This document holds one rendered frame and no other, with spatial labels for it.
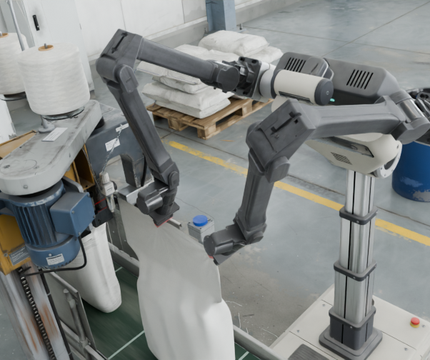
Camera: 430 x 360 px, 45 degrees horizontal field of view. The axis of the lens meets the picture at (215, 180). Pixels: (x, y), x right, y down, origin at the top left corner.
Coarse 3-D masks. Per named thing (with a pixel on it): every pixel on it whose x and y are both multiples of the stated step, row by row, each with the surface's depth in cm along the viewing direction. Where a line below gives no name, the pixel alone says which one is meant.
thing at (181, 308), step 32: (128, 224) 187; (160, 256) 180; (192, 256) 163; (160, 288) 178; (192, 288) 170; (160, 320) 184; (192, 320) 170; (224, 320) 173; (160, 352) 195; (192, 352) 177; (224, 352) 177
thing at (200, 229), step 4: (192, 220) 209; (212, 220) 208; (188, 224) 207; (192, 224) 206; (208, 224) 205; (212, 224) 207; (188, 228) 209; (192, 228) 206; (196, 228) 204; (200, 228) 204; (204, 228) 204; (208, 228) 206; (212, 228) 208; (192, 232) 208; (196, 232) 205; (200, 232) 204; (204, 232) 205; (208, 232) 207; (212, 232) 209; (192, 236) 209; (196, 236) 207; (200, 236) 205; (200, 240) 206
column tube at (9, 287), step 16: (0, 272) 166; (16, 272) 170; (32, 272) 175; (0, 288) 174; (16, 288) 172; (32, 288) 177; (16, 304) 174; (48, 304) 184; (16, 320) 179; (32, 320) 181; (48, 320) 186; (32, 336) 183; (32, 352) 185; (64, 352) 196
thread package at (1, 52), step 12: (0, 36) 150; (12, 36) 151; (24, 36) 154; (0, 48) 147; (12, 48) 149; (0, 60) 149; (12, 60) 150; (0, 72) 150; (12, 72) 151; (0, 84) 152; (12, 84) 152
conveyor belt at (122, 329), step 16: (128, 272) 255; (128, 288) 246; (128, 304) 236; (96, 320) 229; (112, 320) 229; (128, 320) 228; (96, 336) 221; (112, 336) 220; (128, 336) 219; (144, 336) 219; (112, 352) 213; (128, 352) 212; (144, 352) 211; (240, 352) 207
